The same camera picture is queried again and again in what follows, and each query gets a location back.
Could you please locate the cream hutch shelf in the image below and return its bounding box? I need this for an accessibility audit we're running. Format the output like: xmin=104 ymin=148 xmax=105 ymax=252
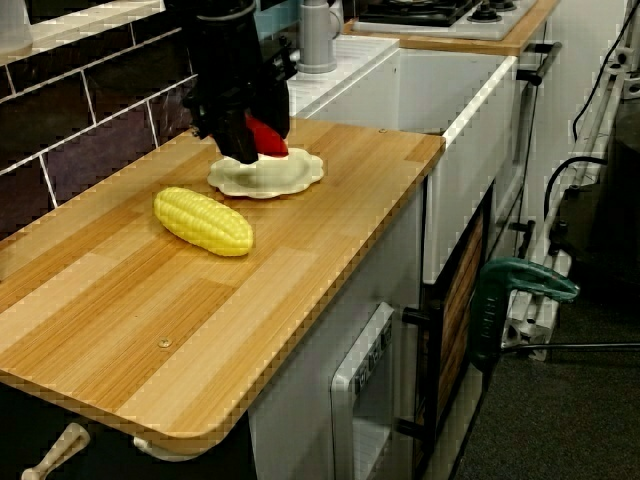
xmin=0 ymin=0 xmax=169 ymax=66

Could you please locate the white toy kitchen body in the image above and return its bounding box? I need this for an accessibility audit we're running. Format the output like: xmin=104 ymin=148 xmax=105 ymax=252
xmin=248 ymin=34 xmax=551 ymax=480

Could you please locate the thick black cable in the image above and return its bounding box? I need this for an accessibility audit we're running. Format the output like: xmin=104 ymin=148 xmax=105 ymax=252
xmin=544 ymin=156 xmax=609 ymax=216

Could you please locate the short black door handle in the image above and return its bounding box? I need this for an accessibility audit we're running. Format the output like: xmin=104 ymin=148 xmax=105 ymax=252
xmin=509 ymin=219 xmax=536 ymax=259

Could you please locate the red toy pepper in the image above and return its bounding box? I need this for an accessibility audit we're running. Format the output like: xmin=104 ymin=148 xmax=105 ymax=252
xmin=244 ymin=114 xmax=290 ymax=158

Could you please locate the black oven handle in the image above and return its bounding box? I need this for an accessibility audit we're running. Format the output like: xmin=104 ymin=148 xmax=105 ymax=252
xmin=516 ymin=42 xmax=562 ymax=86

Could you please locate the long black door handle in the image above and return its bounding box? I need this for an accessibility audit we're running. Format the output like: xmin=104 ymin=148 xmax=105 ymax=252
xmin=402 ymin=299 xmax=444 ymax=446

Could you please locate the wooden slat door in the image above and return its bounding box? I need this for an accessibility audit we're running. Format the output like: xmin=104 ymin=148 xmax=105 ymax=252
xmin=437 ymin=214 xmax=486 ymax=426

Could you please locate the white hook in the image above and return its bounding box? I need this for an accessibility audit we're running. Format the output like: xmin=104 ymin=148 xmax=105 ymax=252
xmin=132 ymin=434 xmax=226 ymax=461

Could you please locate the yellow toy corn cob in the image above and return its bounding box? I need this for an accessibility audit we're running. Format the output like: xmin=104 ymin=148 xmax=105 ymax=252
xmin=153 ymin=186 xmax=255 ymax=258

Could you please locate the aluminium frame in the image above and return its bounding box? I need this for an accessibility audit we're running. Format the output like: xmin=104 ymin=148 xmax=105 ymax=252
xmin=499 ymin=44 xmax=631 ymax=361

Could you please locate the dark tile backsplash panel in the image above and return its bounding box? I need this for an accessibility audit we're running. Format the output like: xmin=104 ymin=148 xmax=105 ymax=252
xmin=0 ymin=19 xmax=211 ymax=241

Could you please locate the grey dishwasher door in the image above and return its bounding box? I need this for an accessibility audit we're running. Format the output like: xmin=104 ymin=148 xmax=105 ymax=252
xmin=329 ymin=301 xmax=396 ymax=480

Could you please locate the black burner grate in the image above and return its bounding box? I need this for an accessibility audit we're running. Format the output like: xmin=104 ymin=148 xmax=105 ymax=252
xmin=358 ymin=0 xmax=484 ymax=29

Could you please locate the teal plastic bin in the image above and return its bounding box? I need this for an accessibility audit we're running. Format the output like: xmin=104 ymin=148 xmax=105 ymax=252
xmin=254 ymin=0 xmax=304 ymax=44

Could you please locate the cream peg handle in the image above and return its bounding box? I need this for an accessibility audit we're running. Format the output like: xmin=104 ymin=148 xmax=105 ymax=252
xmin=22 ymin=422 xmax=92 ymax=480

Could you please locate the grey toy stovetop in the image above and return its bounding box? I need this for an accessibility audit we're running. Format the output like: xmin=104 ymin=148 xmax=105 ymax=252
xmin=352 ymin=0 xmax=539 ymax=41

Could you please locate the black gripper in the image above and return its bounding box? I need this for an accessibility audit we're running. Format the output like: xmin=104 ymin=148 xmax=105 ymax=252
xmin=182 ymin=12 xmax=299 ymax=164

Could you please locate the cream scalloped plate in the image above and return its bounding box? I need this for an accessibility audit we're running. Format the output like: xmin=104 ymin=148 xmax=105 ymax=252
xmin=207 ymin=147 xmax=327 ymax=197

